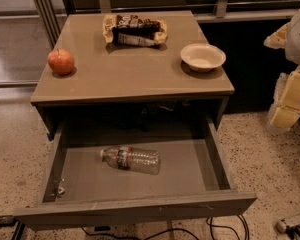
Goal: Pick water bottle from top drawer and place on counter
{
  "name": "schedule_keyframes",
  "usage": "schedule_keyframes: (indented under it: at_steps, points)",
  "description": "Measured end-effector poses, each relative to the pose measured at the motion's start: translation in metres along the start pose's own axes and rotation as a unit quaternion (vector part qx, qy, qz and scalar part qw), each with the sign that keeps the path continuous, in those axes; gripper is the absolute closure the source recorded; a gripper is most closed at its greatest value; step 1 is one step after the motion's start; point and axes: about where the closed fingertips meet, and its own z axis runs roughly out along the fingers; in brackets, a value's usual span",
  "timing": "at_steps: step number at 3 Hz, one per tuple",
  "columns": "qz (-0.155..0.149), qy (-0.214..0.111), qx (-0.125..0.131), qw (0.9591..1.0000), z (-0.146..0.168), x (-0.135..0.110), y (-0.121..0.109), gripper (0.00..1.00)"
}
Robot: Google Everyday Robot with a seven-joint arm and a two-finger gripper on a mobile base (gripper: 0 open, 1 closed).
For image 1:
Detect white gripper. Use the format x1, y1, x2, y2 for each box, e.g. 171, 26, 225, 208
264, 23, 300, 129

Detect clear plastic water bottle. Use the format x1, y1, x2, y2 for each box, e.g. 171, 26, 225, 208
100, 146, 161, 175

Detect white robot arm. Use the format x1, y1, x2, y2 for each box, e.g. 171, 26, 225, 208
264, 9, 300, 130

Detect grey cabinet with counter top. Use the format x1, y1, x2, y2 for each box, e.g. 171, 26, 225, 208
31, 11, 234, 134

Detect grey open top drawer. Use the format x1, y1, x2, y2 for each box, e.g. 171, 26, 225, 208
14, 116, 256, 230

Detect white bowl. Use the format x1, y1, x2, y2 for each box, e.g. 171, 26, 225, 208
180, 43, 226, 73

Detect white power strip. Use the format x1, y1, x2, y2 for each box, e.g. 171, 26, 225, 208
276, 214, 300, 233

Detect brown chip bag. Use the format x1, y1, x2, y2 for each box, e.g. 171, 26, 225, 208
102, 14, 168, 47

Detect red apple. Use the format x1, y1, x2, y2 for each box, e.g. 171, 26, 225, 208
47, 48, 75, 75

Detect black power adapter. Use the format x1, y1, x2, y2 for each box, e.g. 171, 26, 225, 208
0, 215, 16, 227

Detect black floor cables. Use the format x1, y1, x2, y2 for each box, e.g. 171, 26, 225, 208
81, 214, 251, 240

